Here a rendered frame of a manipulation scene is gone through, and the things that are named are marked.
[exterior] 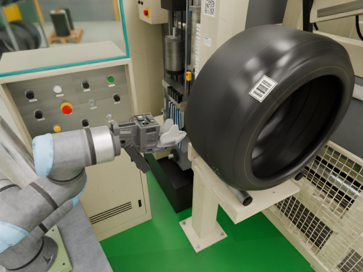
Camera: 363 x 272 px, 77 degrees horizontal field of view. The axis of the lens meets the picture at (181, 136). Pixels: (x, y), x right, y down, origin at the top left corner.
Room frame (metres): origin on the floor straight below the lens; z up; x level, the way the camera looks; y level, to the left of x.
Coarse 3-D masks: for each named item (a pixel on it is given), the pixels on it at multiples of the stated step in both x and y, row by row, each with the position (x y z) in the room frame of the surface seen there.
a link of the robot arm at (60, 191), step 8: (40, 176) 0.40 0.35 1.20; (48, 176) 0.38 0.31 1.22; (80, 176) 0.41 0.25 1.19; (40, 184) 0.37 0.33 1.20; (48, 184) 0.38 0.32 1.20; (56, 184) 0.38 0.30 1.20; (64, 184) 0.38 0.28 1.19; (72, 184) 0.39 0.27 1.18; (80, 184) 0.41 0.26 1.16; (48, 192) 0.36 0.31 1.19; (56, 192) 0.37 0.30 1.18; (64, 192) 0.38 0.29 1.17; (72, 192) 0.39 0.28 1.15; (80, 192) 0.42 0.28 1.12; (56, 200) 0.35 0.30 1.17; (64, 200) 0.37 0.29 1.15
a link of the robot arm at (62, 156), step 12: (60, 132) 0.43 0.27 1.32; (72, 132) 0.42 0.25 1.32; (84, 132) 0.43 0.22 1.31; (36, 144) 0.38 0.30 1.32; (48, 144) 0.38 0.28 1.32; (60, 144) 0.39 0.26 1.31; (72, 144) 0.39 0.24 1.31; (84, 144) 0.40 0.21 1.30; (36, 156) 0.36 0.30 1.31; (48, 156) 0.36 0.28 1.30; (60, 156) 0.37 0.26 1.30; (72, 156) 0.38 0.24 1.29; (84, 156) 0.39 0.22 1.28; (36, 168) 0.35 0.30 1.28; (48, 168) 0.35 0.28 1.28; (60, 168) 0.36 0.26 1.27; (72, 168) 0.38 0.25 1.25; (60, 180) 0.37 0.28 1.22
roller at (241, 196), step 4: (228, 188) 0.63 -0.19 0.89; (232, 188) 0.61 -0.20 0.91; (232, 192) 0.61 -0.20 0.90; (236, 192) 0.59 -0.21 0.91; (240, 192) 0.59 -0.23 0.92; (244, 192) 0.58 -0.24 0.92; (236, 196) 0.58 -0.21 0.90; (240, 196) 0.57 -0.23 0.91; (244, 196) 0.57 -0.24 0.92; (248, 196) 0.57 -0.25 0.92; (240, 200) 0.56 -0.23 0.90; (244, 200) 0.55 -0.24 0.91; (248, 200) 0.55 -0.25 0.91; (244, 204) 0.55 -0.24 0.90; (248, 204) 0.56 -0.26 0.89
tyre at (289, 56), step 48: (240, 48) 0.69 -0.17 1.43; (288, 48) 0.62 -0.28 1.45; (336, 48) 0.66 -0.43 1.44; (192, 96) 0.69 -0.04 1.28; (240, 96) 0.55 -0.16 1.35; (288, 96) 0.55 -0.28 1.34; (336, 96) 0.79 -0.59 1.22; (192, 144) 0.67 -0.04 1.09; (240, 144) 0.50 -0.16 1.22; (288, 144) 0.81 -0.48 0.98
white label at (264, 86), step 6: (264, 78) 0.55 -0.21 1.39; (258, 84) 0.55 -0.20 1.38; (264, 84) 0.54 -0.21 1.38; (270, 84) 0.54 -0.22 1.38; (276, 84) 0.53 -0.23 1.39; (252, 90) 0.54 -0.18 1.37; (258, 90) 0.54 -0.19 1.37; (264, 90) 0.53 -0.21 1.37; (270, 90) 0.53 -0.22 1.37; (252, 96) 0.53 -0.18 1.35; (258, 96) 0.53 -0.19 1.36; (264, 96) 0.52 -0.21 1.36
